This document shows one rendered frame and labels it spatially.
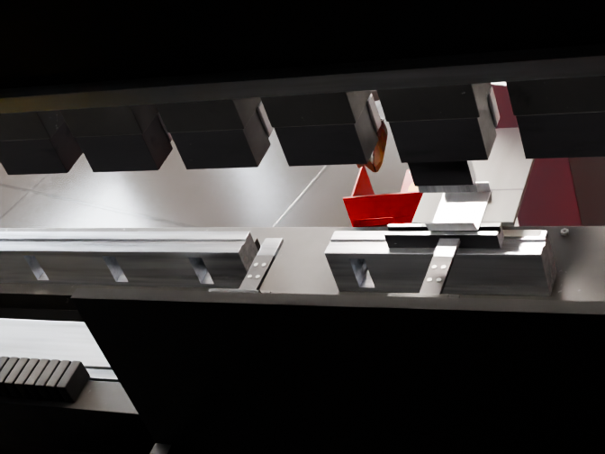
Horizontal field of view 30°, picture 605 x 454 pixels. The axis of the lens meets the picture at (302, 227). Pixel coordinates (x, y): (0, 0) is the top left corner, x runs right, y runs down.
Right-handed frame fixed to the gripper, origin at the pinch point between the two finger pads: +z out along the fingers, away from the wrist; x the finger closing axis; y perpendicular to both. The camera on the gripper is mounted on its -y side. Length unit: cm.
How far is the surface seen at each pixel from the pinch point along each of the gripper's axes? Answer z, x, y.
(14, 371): -14, -43, 77
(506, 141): -14.5, 33.3, 20.0
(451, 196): -13.5, 25.4, 34.7
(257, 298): -42, 18, 96
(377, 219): 9.5, -0.4, 6.7
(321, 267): -0.6, -2.3, 35.7
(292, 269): -0.6, -8.3, 36.0
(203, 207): 75, -107, -104
